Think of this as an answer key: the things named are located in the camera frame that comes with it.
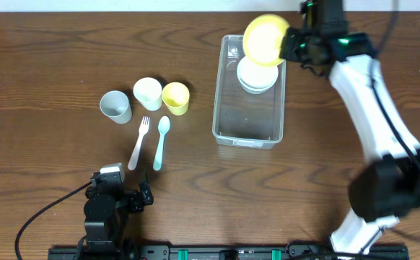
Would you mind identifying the yellow plastic cup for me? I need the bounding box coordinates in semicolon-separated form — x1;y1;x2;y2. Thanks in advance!
162;82;190;116

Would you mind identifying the clear plastic storage container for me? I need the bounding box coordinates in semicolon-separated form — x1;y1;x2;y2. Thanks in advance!
212;35;286;149

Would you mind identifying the yellow plastic bowl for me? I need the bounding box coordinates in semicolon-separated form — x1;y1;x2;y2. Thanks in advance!
242;14;290;67

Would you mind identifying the white plastic cup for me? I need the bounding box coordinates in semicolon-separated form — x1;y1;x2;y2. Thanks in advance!
133;77;162;111

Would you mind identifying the grey plastic cup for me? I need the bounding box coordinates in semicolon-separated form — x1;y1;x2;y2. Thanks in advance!
100;90;132;124

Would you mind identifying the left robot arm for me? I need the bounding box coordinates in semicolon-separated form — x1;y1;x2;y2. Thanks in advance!
84;171;154;254

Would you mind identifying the mint green plastic spoon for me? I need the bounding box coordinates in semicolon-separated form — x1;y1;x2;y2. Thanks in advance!
153;116;171;171

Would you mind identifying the grey plastic bowl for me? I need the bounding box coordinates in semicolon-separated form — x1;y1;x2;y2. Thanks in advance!
240;82;274;95

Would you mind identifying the white plastic bowl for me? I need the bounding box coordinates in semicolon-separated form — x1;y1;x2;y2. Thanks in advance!
237;56;279;88

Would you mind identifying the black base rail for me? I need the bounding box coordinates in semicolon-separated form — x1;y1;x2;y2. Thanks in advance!
47;243;410;260

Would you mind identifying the white plastic fork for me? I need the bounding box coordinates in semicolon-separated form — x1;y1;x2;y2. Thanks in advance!
127;116;150;170

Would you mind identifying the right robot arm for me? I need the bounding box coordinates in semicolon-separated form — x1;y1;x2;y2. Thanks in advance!
280;0;420;259

